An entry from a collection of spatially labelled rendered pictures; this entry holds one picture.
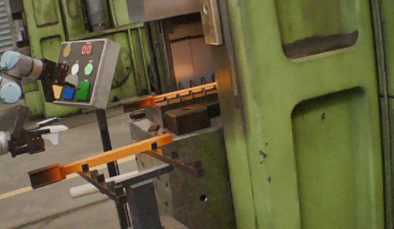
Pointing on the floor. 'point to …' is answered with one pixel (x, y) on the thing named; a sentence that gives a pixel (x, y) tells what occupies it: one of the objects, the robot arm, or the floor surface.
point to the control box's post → (110, 161)
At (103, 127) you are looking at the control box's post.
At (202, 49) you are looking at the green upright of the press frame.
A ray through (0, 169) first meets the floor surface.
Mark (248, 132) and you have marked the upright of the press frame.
